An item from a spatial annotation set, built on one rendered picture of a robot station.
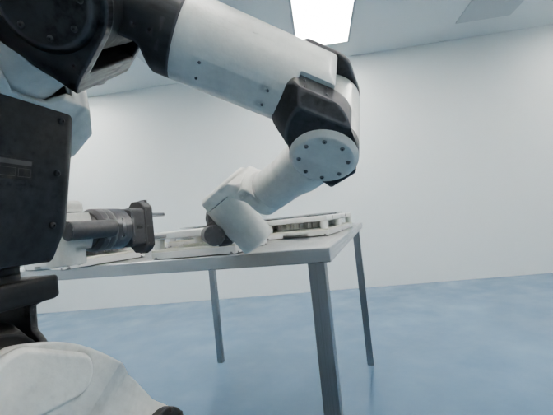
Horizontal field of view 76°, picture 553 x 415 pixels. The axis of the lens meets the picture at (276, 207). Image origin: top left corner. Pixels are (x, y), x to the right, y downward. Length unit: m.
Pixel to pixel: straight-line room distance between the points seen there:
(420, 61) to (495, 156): 1.46
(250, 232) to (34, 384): 0.34
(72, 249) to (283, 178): 0.43
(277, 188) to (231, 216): 0.12
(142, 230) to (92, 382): 0.38
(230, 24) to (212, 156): 4.38
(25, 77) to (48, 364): 0.32
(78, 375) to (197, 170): 4.32
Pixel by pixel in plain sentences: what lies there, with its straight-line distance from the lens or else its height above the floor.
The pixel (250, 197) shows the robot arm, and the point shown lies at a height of 0.99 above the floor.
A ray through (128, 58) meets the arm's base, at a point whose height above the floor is 1.15.
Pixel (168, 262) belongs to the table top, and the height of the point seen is 0.87.
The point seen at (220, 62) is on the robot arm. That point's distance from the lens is 0.37.
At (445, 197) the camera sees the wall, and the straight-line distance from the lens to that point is 4.72.
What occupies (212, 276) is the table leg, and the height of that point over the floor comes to 0.60.
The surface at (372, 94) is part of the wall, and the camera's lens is 4.76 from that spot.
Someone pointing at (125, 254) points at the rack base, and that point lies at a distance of 1.17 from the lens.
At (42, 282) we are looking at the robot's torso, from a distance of 0.53.
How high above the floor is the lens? 0.95
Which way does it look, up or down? 2 degrees up
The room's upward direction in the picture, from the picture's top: 6 degrees counter-clockwise
